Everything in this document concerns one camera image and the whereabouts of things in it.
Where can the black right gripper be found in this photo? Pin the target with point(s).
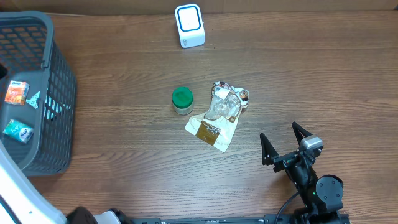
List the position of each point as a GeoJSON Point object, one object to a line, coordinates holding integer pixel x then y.
{"type": "Point", "coordinates": [270, 155]}

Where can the light teal wrapper pack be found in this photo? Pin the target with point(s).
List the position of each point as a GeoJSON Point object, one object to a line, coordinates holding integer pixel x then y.
{"type": "Point", "coordinates": [55, 107]}

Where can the beige clear snack bag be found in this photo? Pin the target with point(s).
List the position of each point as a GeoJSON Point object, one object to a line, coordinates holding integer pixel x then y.
{"type": "Point", "coordinates": [217, 125]}

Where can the green lid jar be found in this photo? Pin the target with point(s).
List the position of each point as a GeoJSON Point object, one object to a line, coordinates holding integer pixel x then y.
{"type": "Point", "coordinates": [182, 100]}

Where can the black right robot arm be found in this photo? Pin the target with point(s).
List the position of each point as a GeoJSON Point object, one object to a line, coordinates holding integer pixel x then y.
{"type": "Point", "coordinates": [318, 199]}

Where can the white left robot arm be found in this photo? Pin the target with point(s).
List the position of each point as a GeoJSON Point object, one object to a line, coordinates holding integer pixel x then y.
{"type": "Point", "coordinates": [22, 203]}

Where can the white barcode scanner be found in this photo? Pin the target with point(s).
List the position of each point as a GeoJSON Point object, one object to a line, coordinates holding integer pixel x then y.
{"type": "Point", "coordinates": [190, 25]}

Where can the orange tissue pack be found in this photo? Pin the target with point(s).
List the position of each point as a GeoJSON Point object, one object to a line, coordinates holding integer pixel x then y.
{"type": "Point", "coordinates": [17, 92]}

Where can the dark grey plastic basket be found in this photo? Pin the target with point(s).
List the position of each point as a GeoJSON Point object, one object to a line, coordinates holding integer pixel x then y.
{"type": "Point", "coordinates": [30, 53]}

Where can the teal tissue pack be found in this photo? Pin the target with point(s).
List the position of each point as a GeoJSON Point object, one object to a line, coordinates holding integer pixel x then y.
{"type": "Point", "coordinates": [18, 131]}

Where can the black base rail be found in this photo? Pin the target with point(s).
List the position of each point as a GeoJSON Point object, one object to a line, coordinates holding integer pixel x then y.
{"type": "Point", "coordinates": [217, 221]}

